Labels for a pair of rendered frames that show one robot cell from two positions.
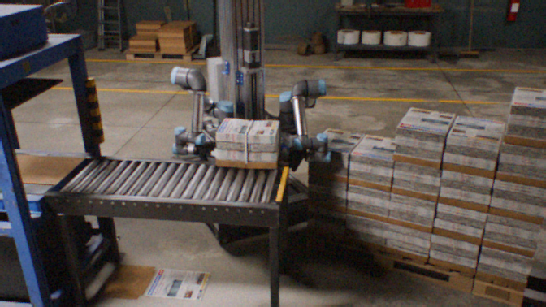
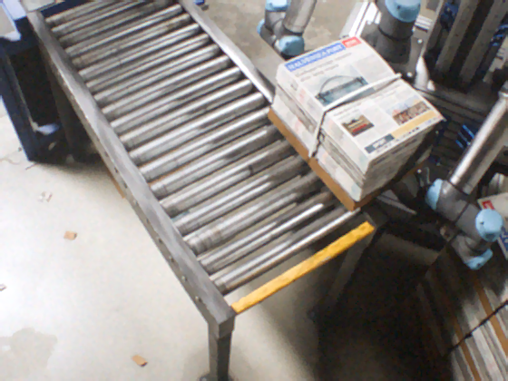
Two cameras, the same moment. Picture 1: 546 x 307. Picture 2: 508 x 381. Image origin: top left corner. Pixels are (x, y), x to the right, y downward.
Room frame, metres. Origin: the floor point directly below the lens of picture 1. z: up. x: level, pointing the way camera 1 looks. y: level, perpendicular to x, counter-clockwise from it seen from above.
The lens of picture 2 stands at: (2.01, -0.36, 2.08)
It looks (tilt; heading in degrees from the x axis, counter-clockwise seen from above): 57 degrees down; 44
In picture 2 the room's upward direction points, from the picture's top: 6 degrees clockwise
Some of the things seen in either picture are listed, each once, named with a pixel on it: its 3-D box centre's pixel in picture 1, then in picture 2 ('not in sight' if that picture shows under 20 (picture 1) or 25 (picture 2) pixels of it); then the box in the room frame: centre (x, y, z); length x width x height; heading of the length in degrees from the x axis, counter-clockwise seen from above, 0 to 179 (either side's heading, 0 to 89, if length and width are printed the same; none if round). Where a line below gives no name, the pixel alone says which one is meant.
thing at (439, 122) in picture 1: (427, 119); not in sight; (2.95, -0.96, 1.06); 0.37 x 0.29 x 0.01; 153
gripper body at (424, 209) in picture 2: (297, 154); (434, 205); (2.97, -0.15, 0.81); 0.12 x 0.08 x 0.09; 83
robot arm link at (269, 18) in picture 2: (182, 136); (278, 15); (3.06, 0.62, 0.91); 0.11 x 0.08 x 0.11; 64
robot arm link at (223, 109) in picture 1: (225, 110); (399, 9); (3.35, 0.36, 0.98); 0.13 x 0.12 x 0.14; 65
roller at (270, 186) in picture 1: (269, 188); (289, 247); (2.59, 0.03, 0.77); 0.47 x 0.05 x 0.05; 173
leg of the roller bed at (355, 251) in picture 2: (283, 227); (344, 282); (2.83, -0.06, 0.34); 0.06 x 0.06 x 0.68; 83
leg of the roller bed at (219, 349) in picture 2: (275, 274); (219, 359); (2.33, 0.01, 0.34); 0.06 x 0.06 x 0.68; 83
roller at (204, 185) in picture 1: (205, 184); (210, 142); (2.63, 0.42, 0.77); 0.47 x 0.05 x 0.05; 173
